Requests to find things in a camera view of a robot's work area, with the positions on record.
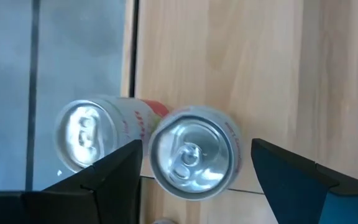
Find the wooden shelf board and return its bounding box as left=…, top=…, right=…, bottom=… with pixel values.
left=134, top=0, right=358, bottom=195

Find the black table frame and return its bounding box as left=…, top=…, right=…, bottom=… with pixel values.
left=128, top=0, right=140, bottom=98

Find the short silver can red print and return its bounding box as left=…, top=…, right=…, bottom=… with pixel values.
left=147, top=105, right=244, bottom=202
left=53, top=95, right=171, bottom=174

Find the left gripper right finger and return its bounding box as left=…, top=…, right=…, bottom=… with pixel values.
left=251, top=138, right=358, bottom=224

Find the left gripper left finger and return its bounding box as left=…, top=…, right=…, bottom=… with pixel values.
left=22, top=139, right=144, bottom=224

